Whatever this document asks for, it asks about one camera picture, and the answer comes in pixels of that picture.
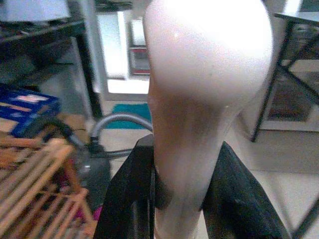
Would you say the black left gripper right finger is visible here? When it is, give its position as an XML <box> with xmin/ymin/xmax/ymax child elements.
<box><xmin>201</xmin><ymin>140</ymin><xmax>293</xmax><ymax>239</ymax></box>

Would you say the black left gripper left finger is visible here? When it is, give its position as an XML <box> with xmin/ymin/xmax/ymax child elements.
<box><xmin>93</xmin><ymin>134</ymin><xmax>173</xmax><ymax>239</ymax></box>

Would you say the teal floor mat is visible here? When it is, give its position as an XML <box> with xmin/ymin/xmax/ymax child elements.
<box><xmin>107</xmin><ymin>103</ymin><xmax>153</xmax><ymax>130</ymax></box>

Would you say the grey vacuum cleaner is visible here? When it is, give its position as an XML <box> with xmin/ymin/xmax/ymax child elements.
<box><xmin>72</xmin><ymin>135</ymin><xmax>130</xmax><ymax>210</ymax></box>

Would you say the wooden slatted rack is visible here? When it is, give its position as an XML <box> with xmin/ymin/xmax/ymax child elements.
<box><xmin>0</xmin><ymin>136</ymin><xmax>96</xmax><ymax>239</ymax></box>

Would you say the blue cardboard box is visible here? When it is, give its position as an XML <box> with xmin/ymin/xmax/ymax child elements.
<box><xmin>0</xmin><ymin>84</ymin><xmax>62</xmax><ymax>137</ymax></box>

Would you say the white cabinet with red trim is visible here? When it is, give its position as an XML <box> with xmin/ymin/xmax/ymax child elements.
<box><xmin>128</xmin><ymin>18</ymin><xmax>152</xmax><ymax>75</ymax></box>

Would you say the black folding table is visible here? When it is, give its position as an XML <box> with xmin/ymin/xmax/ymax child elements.
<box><xmin>250</xmin><ymin>11</ymin><xmax>319</xmax><ymax>143</ymax></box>

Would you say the black metal table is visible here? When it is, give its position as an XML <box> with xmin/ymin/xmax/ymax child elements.
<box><xmin>0</xmin><ymin>19</ymin><xmax>104</xmax><ymax>120</ymax></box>

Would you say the grey vacuum hose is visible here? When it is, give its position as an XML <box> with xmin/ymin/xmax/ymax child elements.
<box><xmin>90</xmin><ymin>113</ymin><xmax>153</xmax><ymax>142</ymax></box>

